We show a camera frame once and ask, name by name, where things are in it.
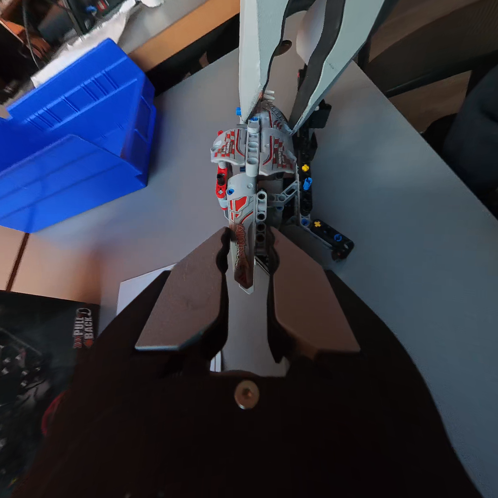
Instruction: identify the black cable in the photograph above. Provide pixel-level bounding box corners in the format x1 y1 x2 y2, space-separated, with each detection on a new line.
21 0 43 68

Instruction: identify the blue plastic bin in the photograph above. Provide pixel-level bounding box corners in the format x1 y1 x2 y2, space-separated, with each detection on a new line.
0 38 157 233

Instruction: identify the grey red lego head section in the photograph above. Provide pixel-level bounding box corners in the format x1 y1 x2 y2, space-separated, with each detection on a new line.
210 89 298 177

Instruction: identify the white instruction booklet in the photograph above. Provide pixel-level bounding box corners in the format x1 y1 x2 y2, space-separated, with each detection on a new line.
117 264 223 373

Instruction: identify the white crumpled paper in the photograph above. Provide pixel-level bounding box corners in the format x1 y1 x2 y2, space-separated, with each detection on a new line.
31 0 164 88

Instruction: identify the black lego box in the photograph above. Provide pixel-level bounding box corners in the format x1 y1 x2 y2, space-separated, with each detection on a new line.
0 290 100 498

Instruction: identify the black grey lego chassis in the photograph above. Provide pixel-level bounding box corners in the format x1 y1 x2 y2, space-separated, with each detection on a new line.
215 68 355 295

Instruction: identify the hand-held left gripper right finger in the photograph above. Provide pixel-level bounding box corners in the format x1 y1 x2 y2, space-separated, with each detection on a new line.
268 227 361 365

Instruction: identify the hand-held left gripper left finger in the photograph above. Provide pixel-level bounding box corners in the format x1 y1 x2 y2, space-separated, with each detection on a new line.
134 227 231 362

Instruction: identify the black device box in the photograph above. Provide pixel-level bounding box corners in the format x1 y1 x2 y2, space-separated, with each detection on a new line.
66 0 129 35

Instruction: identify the dark office chair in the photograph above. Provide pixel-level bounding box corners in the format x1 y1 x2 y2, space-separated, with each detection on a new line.
422 58 498 220

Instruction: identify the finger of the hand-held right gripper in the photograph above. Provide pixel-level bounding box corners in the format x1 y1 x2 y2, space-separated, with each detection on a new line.
238 0 309 119
290 0 386 136

